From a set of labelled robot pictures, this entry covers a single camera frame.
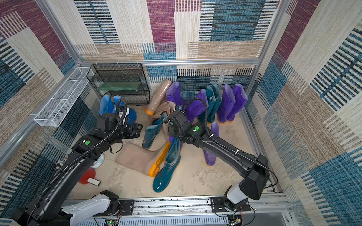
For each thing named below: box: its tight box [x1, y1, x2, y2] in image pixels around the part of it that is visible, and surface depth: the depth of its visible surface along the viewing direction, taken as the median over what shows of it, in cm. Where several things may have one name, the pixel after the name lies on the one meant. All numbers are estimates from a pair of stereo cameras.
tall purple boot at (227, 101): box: [217, 84, 236, 125], surface depth 92 cm
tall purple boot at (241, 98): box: [226, 83, 249, 123], surface depth 96 cm
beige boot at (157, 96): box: [141, 79, 173, 116], surface depth 99 cm
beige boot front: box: [115, 141, 172, 178], surface depth 87 cm
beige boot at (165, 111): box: [154, 101, 177, 142], surface depth 87 cm
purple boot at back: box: [165, 81, 185, 106], surface depth 96 cm
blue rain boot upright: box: [98, 94, 115, 115], surface depth 88 cm
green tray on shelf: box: [97, 81, 142, 91], surface depth 96 cm
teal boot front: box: [152, 137, 182, 194], surface depth 80 cm
